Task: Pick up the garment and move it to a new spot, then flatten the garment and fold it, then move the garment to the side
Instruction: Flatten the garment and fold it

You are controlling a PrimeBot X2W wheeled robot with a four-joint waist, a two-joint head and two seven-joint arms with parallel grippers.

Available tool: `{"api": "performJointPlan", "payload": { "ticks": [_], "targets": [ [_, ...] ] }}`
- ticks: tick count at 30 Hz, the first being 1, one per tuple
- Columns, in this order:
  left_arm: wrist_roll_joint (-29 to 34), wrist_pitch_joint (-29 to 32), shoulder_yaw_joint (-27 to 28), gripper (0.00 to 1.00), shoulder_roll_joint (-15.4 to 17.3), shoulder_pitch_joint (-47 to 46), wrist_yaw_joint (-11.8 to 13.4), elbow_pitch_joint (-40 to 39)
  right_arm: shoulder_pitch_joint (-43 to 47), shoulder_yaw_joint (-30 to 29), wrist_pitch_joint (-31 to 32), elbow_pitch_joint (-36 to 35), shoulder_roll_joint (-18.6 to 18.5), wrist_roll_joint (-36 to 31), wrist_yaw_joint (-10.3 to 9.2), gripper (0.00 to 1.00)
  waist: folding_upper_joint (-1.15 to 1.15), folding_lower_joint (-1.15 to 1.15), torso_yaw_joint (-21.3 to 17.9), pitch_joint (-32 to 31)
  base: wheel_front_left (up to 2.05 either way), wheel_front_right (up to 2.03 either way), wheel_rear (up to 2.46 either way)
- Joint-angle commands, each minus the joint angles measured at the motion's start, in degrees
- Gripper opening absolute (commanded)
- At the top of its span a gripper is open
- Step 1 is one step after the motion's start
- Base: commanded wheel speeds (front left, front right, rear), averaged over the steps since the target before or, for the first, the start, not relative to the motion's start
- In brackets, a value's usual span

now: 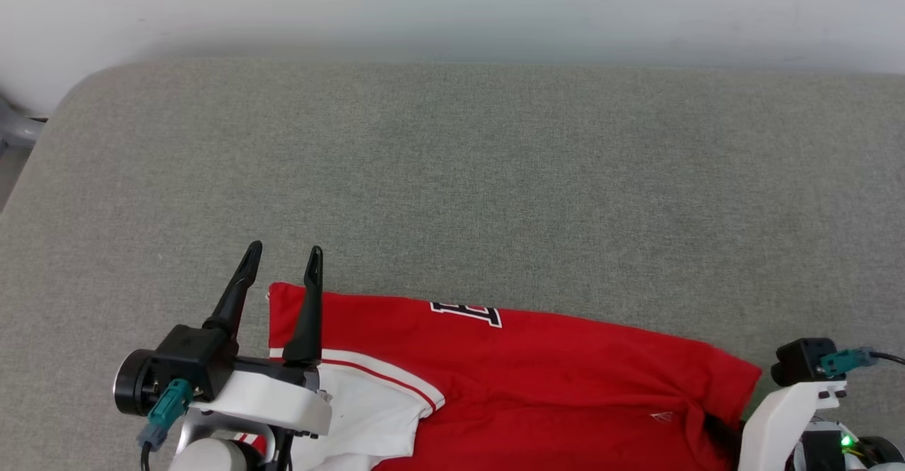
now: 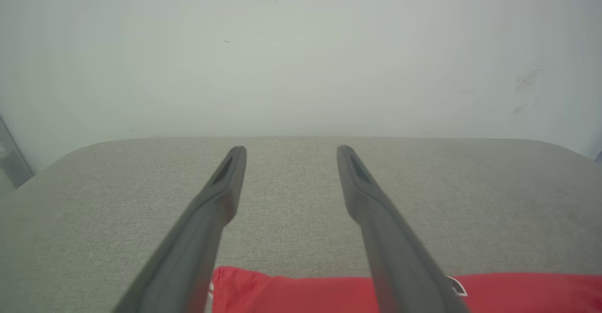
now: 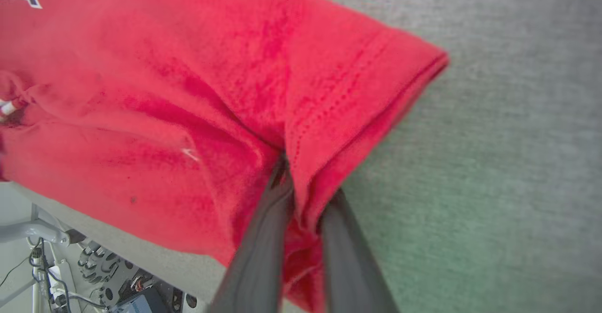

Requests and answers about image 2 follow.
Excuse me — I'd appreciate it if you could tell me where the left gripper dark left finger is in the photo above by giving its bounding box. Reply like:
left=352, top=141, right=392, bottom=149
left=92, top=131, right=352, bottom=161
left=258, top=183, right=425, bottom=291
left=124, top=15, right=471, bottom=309
left=112, top=145, right=248, bottom=313

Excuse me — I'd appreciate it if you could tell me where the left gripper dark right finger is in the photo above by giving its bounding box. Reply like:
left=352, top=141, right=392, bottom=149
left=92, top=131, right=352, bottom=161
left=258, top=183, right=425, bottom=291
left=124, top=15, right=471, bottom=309
left=336, top=144, right=471, bottom=313

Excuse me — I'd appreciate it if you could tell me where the red and white shirt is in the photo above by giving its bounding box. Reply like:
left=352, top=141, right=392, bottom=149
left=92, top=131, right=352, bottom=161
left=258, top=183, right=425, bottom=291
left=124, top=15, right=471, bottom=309
left=206, top=266, right=602, bottom=313

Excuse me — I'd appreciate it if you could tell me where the grey fabric sofa seat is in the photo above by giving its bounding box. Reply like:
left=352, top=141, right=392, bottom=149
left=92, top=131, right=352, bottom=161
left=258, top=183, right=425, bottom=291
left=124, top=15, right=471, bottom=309
left=0, top=136, right=602, bottom=313

